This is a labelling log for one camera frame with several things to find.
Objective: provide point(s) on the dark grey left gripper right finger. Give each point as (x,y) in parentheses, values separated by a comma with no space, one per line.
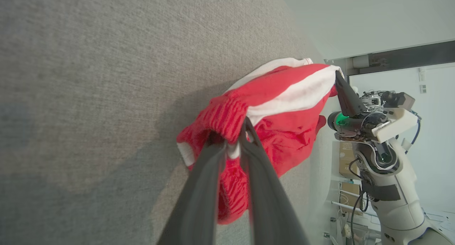
(270,202)

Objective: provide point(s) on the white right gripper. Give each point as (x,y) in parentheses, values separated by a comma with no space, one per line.
(394,126)

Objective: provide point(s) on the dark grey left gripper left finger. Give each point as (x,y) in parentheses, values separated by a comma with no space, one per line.
(199,202)

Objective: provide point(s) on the red white basketball jersey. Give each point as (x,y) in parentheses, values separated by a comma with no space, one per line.
(284,138)

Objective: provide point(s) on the brown cardboard box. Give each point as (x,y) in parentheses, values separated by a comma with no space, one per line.
(346,159)
(350,194)

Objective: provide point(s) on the grey fabric sofa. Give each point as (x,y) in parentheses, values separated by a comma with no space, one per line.
(89,78)

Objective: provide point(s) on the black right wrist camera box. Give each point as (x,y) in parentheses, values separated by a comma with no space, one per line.
(400,100)

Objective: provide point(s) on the dark wall panel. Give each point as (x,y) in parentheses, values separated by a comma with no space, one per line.
(408,58)

